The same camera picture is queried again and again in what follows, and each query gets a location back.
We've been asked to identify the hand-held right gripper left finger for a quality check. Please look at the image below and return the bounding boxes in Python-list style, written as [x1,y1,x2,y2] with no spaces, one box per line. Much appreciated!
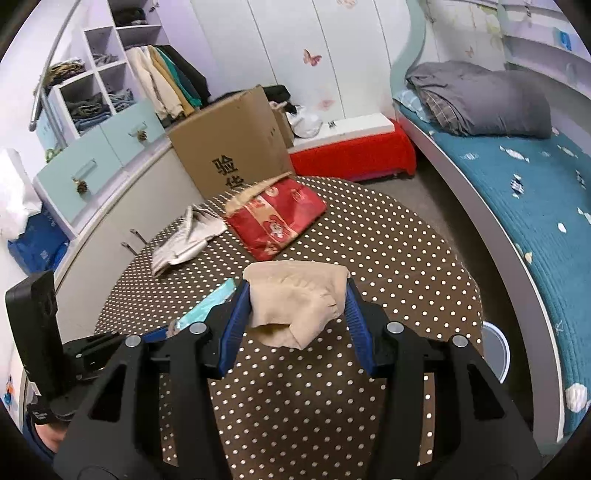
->
[53,279,252,480]

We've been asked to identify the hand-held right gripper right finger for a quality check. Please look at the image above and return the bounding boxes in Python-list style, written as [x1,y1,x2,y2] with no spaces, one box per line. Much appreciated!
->
[343,277,544,480]

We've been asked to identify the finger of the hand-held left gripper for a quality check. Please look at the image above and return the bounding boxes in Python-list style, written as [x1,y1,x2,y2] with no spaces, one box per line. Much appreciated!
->
[140,324,184,366]

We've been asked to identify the pale teal wrapper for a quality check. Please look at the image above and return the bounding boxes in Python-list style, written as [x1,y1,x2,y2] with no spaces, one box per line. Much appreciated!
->
[167,277,239,339]

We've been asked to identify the beige cloth sock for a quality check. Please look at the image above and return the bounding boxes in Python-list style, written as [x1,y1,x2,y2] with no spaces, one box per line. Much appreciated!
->
[242,260,350,350]

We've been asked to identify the pale blue plastic bin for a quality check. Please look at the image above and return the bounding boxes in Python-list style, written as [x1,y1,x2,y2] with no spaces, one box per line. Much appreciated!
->
[479,320,512,385]

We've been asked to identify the person's left forearm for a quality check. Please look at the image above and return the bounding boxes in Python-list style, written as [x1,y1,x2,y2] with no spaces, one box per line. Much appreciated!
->
[22,413,72,462]

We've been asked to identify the blue plastic bag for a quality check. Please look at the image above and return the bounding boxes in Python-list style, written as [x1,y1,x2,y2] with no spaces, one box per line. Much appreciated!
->
[6,209,71,278]

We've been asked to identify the brown polka dot round table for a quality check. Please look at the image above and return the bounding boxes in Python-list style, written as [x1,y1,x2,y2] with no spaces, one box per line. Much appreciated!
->
[93,175,484,480]

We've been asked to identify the white grey crumpled cloth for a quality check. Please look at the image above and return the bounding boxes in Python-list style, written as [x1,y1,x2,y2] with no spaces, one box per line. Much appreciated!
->
[151,204,228,278]

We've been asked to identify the red patterned gift bag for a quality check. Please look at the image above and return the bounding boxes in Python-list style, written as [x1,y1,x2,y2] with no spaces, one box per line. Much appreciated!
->
[224,176,328,262]

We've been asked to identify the white curved low cabinet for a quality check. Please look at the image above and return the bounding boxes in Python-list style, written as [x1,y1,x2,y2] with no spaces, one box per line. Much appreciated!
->
[54,137,205,334]

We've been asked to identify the large white bag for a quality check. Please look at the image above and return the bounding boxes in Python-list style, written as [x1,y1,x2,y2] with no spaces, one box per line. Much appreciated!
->
[0,148,43,232]

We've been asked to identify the red storage box white top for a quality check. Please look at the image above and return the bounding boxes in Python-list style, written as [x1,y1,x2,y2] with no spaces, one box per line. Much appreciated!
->
[287,115,417,184]

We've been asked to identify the pale teal drawer cabinet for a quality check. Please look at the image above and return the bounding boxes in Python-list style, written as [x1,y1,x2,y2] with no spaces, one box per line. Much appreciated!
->
[34,98,168,228]

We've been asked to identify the large cardboard box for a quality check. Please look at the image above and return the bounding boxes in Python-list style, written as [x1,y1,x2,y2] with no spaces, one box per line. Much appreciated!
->
[166,85,296,200]

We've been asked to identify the blue bed mattress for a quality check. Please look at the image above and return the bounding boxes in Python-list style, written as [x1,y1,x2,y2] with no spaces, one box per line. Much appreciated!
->
[398,104,591,440]

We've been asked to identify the white plastic bag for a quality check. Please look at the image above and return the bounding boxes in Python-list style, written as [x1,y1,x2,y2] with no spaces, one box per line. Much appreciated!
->
[285,104,325,140]

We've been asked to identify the light blue pillow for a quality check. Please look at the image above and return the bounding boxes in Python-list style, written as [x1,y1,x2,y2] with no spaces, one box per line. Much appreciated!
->
[394,89,433,124]

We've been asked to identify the plaid pillow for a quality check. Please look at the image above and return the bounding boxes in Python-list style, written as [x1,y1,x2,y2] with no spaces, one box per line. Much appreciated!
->
[418,89,459,126]

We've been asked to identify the hanging clothes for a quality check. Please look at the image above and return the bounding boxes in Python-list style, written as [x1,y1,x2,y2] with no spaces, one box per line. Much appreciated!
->
[124,43,212,124]

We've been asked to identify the grey folded duvet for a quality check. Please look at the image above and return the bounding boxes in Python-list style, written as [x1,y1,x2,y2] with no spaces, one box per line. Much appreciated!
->
[405,61,553,140]

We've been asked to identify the white wardrobe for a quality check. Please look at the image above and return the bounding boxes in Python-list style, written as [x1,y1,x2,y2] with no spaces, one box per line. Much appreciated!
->
[189,0,413,126]

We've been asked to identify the white curved bed frame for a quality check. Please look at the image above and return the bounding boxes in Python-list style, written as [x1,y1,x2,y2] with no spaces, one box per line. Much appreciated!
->
[389,0,570,445]

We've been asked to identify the chrome curved rail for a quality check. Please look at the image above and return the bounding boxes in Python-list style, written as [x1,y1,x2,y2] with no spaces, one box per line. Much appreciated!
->
[29,0,89,133]

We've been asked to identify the white wall shelves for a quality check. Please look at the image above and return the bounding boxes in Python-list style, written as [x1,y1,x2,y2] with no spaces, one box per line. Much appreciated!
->
[498,0,591,94]

